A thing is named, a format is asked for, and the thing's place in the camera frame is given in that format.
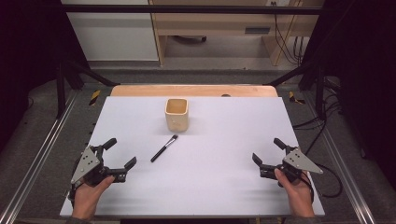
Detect aluminium floor rail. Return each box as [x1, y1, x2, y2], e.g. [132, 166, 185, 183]
[0, 90, 79, 224]
[302, 92, 376, 224]

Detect person's left hand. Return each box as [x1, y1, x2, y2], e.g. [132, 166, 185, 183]
[71, 175, 116, 221]

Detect black horizontal frame bar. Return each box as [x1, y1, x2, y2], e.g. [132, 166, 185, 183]
[61, 4, 323, 16]

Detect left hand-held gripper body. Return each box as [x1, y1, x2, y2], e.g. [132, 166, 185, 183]
[70, 145, 128, 189]

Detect black wall cables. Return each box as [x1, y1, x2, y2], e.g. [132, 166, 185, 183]
[270, 1, 305, 66]

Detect person's right hand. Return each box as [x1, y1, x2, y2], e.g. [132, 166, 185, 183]
[274, 168, 316, 218]

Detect beige square cup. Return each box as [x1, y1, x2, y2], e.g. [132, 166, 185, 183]
[163, 98, 190, 133]

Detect white cabinet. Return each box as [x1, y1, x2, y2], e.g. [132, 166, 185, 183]
[61, 0, 160, 63]

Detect wooden table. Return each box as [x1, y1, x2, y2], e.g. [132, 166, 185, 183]
[110, 84, 279, 98]

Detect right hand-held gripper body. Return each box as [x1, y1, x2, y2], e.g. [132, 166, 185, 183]
[259, 145, 324, 189]

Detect black curtain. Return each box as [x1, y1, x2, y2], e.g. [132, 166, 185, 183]
[298, 0, 396, 183]
[0, 0, 92, 152]

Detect black floor cables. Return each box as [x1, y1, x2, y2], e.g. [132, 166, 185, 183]
[291, 78, 343, 157]

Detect light wooden desk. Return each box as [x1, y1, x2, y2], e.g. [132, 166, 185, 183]
[148, 0, 325, 67]

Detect black makeup brush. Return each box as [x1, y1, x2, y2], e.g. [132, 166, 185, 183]
[149, 133, 179, 163]

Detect right hand-held gripper cable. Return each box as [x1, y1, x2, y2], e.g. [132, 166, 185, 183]
[303, 162, 344, 199]

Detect yellow black floor tape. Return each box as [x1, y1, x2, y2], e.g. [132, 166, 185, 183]
[288, 91, 306, 105]
[89, 90, 102, 107]

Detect white table cover board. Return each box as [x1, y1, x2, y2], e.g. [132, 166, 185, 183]
[59, 95, 326, 218]

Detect black metal stand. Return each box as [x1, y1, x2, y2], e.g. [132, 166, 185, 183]
[263, 60, 329, 121]
[55, 60, 121, 119]

